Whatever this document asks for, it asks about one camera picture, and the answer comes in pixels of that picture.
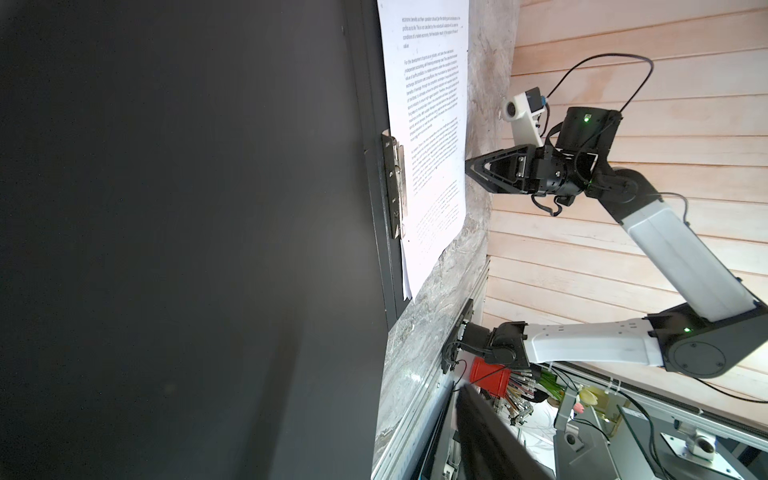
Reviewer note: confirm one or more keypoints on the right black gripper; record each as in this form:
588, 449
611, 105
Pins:
576, 162

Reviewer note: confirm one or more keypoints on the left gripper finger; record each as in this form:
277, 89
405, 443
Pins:
488, 448

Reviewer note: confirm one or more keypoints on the printed paper sheet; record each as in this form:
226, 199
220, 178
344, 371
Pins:
425, 53

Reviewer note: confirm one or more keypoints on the white folder black inside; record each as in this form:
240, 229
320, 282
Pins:
195, 278

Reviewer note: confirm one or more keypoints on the metal folder clip mechanism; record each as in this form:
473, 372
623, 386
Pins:
394, 163

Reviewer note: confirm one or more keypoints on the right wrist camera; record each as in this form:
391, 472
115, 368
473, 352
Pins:
522, 112

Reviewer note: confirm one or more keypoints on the aluminium front rail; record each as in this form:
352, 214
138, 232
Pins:
413, 383

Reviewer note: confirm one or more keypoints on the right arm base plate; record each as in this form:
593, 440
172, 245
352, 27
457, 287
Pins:
449, 350

